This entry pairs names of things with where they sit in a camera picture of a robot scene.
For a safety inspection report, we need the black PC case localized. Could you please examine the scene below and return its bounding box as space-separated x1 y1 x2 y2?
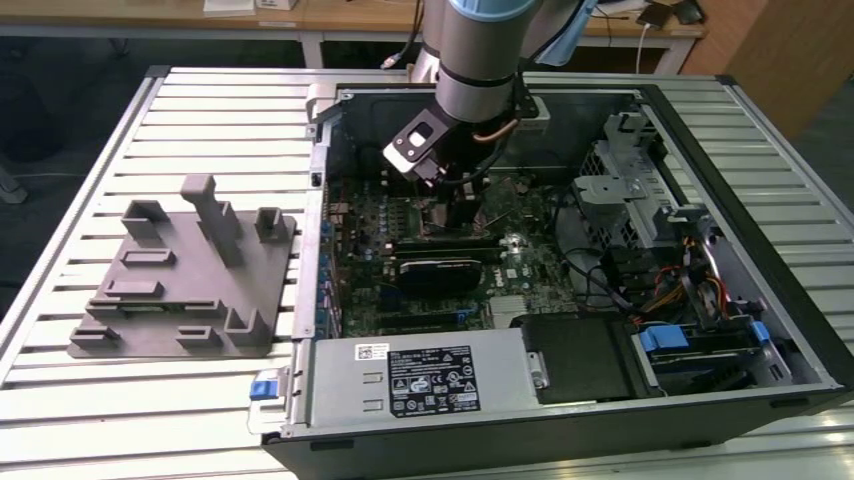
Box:
257 74 854 480

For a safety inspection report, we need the black wire bundle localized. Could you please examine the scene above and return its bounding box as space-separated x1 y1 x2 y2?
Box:
559 247 642 314

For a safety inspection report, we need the silver power supply unit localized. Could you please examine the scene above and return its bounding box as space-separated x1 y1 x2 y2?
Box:
303 339 539 429

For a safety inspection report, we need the white black-faced wrist camera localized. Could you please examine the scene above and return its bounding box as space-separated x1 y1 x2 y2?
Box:
381 107 447 187

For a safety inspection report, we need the wooden desk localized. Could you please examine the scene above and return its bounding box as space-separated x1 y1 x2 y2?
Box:
0 0 708 69

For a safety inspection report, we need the black graphics card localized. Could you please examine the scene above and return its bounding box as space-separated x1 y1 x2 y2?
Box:
397 257 483 301

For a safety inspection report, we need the white charger cable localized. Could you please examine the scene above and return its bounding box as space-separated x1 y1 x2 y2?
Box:
635 22 652 75

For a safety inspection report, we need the grey parts rack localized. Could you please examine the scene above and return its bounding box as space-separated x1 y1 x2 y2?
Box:
65 173 300 360

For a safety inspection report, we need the black power adapter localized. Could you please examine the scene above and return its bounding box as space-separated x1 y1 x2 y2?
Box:
635 2 675 29

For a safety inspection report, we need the black expansion slot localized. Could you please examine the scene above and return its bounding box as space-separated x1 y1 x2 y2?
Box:
376 310 459 335

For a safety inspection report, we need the black cable with silver plug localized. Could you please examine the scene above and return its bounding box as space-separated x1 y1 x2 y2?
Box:
380 0 428 69

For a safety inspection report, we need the black plastic shroud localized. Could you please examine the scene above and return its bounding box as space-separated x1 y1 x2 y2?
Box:
519 317 659 405

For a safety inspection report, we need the CPU socket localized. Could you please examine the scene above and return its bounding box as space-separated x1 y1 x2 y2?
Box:
412 196 492 241

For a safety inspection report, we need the silver chipset heatsink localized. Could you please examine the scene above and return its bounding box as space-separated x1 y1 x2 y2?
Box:
489 294 535 321

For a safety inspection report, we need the wooden cabinet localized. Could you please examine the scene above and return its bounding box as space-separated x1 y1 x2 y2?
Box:
683 0 854 146

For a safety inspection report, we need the coloured wire bundle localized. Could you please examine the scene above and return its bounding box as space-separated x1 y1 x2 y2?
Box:
639 264 728 321

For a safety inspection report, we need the green motherboard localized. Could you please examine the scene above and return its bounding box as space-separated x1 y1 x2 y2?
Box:
321 169 592 339

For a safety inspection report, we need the blue disk carrier handle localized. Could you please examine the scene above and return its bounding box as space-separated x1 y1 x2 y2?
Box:
636 324 690 360

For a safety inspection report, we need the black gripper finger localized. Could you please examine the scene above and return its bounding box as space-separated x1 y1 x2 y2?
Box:
447 179 483 229

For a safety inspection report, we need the metal drive cage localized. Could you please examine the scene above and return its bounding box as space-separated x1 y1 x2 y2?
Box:
570 112 675 251

